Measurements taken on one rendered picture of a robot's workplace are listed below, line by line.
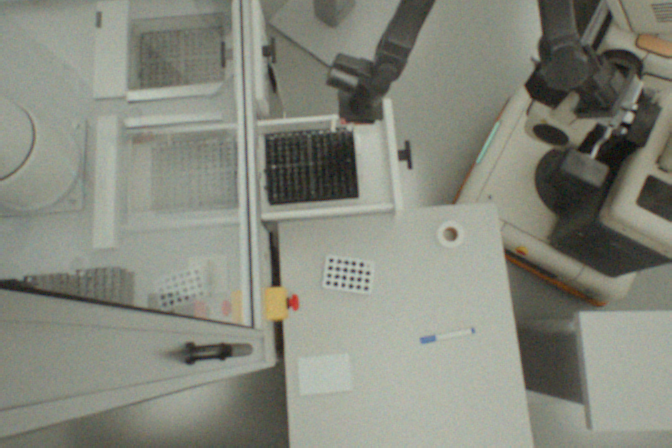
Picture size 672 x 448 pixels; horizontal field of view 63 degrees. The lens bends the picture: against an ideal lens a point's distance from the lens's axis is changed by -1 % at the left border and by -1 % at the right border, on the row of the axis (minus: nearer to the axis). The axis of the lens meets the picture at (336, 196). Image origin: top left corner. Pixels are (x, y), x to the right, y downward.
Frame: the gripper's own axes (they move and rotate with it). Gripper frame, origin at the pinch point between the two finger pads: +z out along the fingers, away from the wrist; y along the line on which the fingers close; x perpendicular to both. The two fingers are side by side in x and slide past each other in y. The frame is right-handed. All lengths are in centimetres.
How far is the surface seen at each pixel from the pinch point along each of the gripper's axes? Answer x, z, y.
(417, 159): 22, 84, 57
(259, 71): 16.7, 10.4, -19.3
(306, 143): -1.0, 13.2, -7.3
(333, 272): -33.2, 18.4, -0.6
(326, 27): 84, 90, 23
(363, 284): -36.6, 16.3, 6.4
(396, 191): -16.8, 1.1, 10.9
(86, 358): -51, -71, -45
